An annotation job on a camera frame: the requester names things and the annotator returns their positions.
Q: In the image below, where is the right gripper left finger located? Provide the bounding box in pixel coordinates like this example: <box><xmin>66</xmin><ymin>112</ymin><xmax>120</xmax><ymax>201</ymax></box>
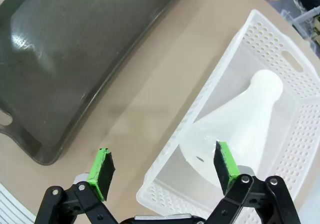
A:
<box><xmin>34</xmin><ymin>147</ymin><xmax>119</xmax><ymax>224</ymax></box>

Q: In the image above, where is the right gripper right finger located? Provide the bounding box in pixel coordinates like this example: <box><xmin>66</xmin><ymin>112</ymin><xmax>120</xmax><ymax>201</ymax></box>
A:
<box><xmin>206</xmin><ymin>140</ymin><xmax>302</xmax><ymax>224</ymax></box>

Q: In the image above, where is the white plastic conical flask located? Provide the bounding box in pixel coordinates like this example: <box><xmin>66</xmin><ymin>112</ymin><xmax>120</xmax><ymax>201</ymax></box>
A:
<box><xmin>179</xmin><ymin>69</ymin><xmax>284</xmax><ymax>188</ymax></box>

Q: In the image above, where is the white ribbed panel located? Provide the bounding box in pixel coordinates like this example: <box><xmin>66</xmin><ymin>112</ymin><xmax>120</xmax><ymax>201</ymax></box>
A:
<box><xmin>0</xmin><ymin>182</ymin><xmax>37</xmax><ymax>224</ymax></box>

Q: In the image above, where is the white perforated basket with label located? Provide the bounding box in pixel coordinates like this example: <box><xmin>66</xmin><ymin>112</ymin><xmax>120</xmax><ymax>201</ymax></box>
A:
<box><xmin>135</xmin><ymin>9</ymin><xmax>320</xmax><ymax>224</ymax></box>

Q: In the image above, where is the dark brown plastic tray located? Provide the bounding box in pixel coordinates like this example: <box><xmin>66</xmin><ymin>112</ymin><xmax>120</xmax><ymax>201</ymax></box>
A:
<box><xmin>0</xmin><ymin>0</ymin><xmax>193</xmax><ymax>166</ymax></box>

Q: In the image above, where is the clear plastic storage box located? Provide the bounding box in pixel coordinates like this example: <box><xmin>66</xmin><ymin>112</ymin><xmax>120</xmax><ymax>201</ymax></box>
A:
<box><xmin>279</xmin><ymin>8</ymin><xmax>320</xmax><ymax>44</ymax></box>

